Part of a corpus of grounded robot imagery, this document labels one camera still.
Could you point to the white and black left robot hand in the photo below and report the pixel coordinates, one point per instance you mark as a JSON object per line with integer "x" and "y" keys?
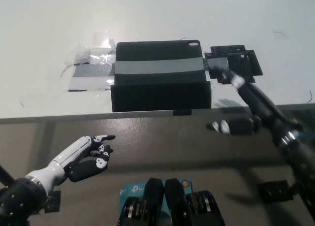
{"x": 61, "y": 159}

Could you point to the thin black thread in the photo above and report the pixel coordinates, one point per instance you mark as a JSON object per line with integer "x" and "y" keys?
{"x": 280, "y": 31}
{"x": 311, "y": 95}

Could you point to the teal tp-link box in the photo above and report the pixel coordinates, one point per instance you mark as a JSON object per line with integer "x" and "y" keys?
{"x": 130, "y": 189}

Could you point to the black tablet cover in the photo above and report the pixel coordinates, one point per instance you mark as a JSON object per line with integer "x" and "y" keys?
{"x": 157, "y": 95}

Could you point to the black tape patch on table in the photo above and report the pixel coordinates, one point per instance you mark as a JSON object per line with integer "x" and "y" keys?
{"x": 253, "y": 63}

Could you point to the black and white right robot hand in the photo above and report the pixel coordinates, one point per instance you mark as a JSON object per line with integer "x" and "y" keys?
{"x": 256, "y": 100}

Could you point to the crumpled clear tape patch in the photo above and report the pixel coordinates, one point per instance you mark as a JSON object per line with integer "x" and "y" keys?
{"x": 83, "y": 54}

